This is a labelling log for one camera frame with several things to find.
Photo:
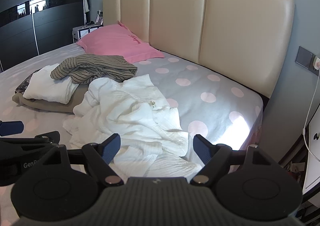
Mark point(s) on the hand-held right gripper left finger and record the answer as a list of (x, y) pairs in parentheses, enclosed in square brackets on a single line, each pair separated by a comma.
[(112, 149)]

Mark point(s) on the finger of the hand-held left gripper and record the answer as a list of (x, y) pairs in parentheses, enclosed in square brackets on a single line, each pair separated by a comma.
[(30, 142), (11, 128)]

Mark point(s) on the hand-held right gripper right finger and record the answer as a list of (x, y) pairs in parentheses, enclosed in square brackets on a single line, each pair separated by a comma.
[(203, 151)]

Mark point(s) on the white crinkled garment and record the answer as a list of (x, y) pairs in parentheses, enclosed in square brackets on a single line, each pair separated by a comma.
[(130, 116)]

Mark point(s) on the taupe fleece blanket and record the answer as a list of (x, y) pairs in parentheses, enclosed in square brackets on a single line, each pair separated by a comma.
[(55, 108)]

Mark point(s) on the dark floral garment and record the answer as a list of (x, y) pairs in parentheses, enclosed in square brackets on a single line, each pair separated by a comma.
[(22, 86)]

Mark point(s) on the white folded garment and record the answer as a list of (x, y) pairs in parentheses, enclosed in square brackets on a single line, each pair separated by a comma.
[(47, 88)]

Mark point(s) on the small white garment tag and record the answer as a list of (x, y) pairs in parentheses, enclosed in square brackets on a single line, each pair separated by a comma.
[(152, 104)]

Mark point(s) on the grey pink-dotted bed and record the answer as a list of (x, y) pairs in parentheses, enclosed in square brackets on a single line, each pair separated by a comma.
[(190, 91)]

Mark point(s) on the brown striped garment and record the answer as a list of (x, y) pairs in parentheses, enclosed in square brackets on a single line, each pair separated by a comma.
[(100, 65)]

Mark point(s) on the pink pillow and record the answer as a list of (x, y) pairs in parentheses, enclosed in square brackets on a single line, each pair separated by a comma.
[(112, 40)]

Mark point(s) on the dark sliding wardrobe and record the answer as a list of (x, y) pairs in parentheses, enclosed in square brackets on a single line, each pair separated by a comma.
[(57, 28)]

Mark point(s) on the white cabinet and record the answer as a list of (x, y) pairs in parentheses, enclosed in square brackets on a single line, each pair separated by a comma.
[(311, 181)]

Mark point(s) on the white nightstand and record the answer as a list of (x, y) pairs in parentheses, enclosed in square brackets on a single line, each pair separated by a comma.
[(83, 31)]

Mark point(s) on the beige padded headboard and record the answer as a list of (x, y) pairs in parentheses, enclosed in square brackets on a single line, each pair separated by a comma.
[(225, 28)]

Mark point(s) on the white charger plug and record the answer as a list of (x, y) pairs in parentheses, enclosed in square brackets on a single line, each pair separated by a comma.
[(316, 63)]

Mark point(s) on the hanging white cloth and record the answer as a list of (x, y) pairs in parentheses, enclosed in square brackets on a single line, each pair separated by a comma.
[(86, 0)]

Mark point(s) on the photo frame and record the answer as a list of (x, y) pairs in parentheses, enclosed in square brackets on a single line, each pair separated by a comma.
[(99, 19)]

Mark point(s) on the grey wall socket plate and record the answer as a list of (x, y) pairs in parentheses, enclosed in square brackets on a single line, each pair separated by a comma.
[(303, 55)]

